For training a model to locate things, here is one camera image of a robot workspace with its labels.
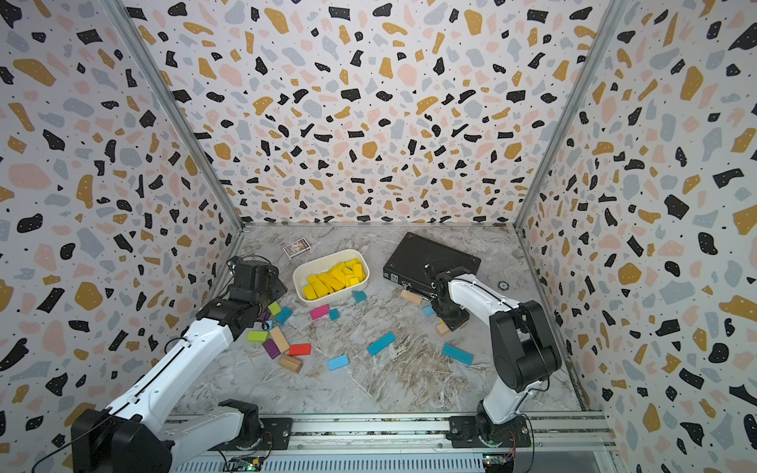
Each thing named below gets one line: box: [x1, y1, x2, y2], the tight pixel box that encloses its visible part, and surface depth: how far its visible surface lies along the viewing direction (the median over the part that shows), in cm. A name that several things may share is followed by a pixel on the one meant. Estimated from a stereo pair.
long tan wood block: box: [270, 326, 290, 353], surface depth 91 cm
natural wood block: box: [277, 354, 304, 374], surface depth 85 cm
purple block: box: [262, 337, 281, 360], surface depth 89 cm
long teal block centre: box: [366, 331, 397, 356], surface depth 92 cm
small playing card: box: [281, 237, 312, 260], surface depth 115 cm
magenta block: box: [309, 304, 331, 321], surface depth 97 cm
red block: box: [288, 343, 313, 356], surface depth 91 cm
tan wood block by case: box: [400, 289, 423, 306], surface depth 102 cm
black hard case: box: [383, 232, 482, 299], surface depth 105 cm
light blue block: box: [327, 354, 350, 372], surface depth 87 cm
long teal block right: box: [441, 342, 475, 366], surface depth 89 cm
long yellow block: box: [307, 273, 330, 298], surface depth 100 cm
